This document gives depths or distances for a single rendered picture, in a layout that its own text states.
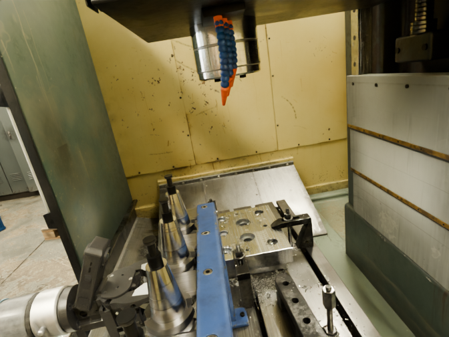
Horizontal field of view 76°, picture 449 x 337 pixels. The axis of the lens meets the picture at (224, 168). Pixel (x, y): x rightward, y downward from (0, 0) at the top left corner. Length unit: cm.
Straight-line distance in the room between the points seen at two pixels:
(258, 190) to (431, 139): 114
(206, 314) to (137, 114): 153
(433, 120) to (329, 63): 120
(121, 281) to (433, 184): 72
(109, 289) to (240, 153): 144
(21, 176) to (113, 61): 429
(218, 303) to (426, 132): 63
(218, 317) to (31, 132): 91
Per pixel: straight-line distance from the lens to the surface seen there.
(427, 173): 85
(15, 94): 112
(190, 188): 184
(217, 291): 40
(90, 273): 49
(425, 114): 82
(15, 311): 59
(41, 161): 113
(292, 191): 176
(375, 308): 125
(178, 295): 38
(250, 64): 69
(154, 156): 184
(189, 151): 181
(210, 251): 48
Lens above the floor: 149
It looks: 18 degrees down
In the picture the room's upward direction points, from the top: 9 degrees counter-clockwise
